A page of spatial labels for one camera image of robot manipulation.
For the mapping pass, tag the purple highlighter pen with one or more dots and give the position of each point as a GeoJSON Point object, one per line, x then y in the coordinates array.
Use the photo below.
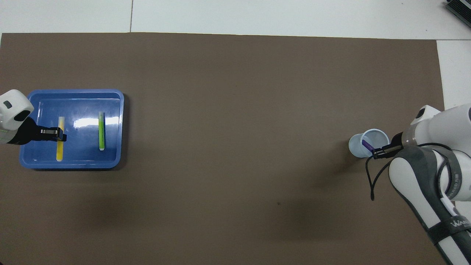
{"type": "Point", "coordinates": [367, 144]}

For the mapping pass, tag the translucent plastic cup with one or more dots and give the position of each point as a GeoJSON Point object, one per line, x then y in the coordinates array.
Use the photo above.
{"type": "Point", "coordinates": [355, 147]}

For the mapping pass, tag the yellow highlighter pen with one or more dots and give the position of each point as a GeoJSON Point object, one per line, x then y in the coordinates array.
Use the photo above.
{"type": "Point", "coordinates": [60, 151]}

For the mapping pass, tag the green highlighter pen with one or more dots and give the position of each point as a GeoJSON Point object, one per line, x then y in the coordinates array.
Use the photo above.
{"type": "Point", "coordinates": [102, 132]}

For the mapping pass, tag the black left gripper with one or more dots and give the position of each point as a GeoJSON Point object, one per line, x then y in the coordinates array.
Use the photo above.
{"type": "Point", "coordinates": [29, 132]}

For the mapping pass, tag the brown paper table mat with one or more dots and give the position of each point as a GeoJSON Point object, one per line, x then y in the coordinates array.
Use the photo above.
{"type": "Point", "coordinates": [239, 110]}

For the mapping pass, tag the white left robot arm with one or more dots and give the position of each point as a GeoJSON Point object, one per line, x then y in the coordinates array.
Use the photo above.
{"type": "Point", "coordinates": [11, 110]}

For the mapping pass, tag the grey ribbed device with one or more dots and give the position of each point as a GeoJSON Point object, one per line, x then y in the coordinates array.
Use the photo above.
{"type": "Point", "coordinates": [460, 9]}

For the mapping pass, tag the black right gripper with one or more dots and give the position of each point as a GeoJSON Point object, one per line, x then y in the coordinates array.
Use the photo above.
{"type": "Point", "coordinates": [398, 142]}

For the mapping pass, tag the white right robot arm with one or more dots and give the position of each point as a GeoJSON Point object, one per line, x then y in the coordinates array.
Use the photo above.
{"type": "Point", "coordinates": [423, 184]}

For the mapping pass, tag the blue plastic tray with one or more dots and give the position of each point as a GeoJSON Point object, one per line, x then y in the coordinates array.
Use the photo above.
{"type": "Point", "coordinates": [81, 158]}

